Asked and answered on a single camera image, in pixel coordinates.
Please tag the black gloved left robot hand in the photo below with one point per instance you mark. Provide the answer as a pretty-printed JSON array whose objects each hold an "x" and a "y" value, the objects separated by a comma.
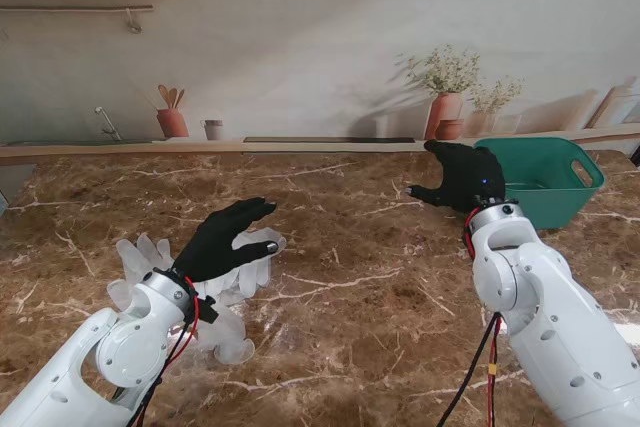
[{"x": 210, "y": 252}]

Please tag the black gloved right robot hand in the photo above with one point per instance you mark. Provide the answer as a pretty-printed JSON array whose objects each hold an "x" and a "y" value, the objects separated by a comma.
[{"x": 470, "y": 177}]

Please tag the green plastic basket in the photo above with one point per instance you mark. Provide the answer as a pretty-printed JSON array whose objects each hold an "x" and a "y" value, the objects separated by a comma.
[{"x": 550, "y": 167}]

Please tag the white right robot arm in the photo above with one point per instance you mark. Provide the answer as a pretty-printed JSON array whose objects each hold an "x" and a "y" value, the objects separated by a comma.
[{"x": 550, "y": 322}]

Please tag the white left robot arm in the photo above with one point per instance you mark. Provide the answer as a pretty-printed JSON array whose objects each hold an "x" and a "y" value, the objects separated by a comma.
[{"x": 125, "y": 347}]

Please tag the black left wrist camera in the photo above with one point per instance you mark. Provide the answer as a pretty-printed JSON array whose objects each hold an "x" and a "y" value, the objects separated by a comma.
[{"x": 207, "y": 311}]

